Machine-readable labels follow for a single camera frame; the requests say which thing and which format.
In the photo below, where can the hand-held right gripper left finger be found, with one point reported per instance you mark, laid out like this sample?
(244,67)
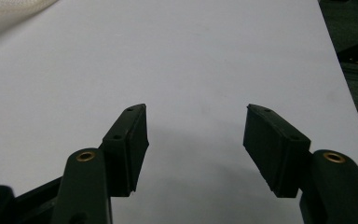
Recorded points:
(127,149)

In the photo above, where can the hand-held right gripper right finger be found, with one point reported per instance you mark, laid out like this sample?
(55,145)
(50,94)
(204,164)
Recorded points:
(273,149)

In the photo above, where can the cream mesh laundry bag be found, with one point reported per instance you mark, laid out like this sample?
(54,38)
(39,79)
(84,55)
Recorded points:
(3,15)

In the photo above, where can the white table board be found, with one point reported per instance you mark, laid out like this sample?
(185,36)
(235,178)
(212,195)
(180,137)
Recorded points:
(180,62)

